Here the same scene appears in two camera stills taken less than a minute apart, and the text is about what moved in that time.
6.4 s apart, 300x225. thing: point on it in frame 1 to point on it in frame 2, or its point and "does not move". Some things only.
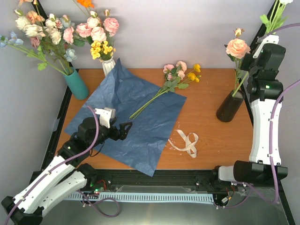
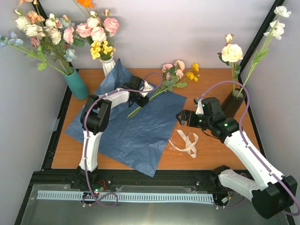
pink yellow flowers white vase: [97, 31] does not move
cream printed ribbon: [190, 141] does not move
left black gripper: [123, 134] to [142, 102]
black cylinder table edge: [230, 106] does not move
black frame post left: [40, 11] does not move
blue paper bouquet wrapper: [153, 110] does not move
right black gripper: [244, 61] to [184, 113]
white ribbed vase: [108, 65] does not move
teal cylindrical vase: [77, 86] does not move
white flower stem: [238, 71] to [276, 32]
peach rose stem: [241, 79] to [231, 54]
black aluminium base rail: [194, 180] does not move
